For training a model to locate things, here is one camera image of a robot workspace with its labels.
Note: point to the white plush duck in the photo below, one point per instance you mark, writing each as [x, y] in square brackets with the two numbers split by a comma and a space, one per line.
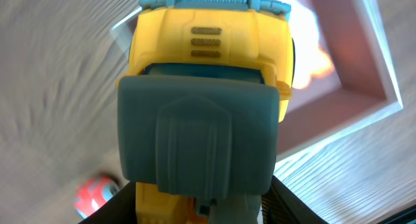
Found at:
[314, 66]

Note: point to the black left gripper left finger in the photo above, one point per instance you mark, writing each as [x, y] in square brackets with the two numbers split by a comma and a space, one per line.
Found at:
[118, 210]

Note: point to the red toy ball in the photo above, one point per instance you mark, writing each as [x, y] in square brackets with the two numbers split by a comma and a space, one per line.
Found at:
[93, 194]

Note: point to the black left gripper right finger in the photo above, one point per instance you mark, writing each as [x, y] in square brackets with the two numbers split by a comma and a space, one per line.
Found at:
[280, 206]

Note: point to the yellow toy bulldozer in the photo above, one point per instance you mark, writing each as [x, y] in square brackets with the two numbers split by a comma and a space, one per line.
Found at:
[207, 85]

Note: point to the white box pink interior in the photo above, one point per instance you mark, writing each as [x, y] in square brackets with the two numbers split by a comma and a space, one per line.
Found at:
[317, 116]

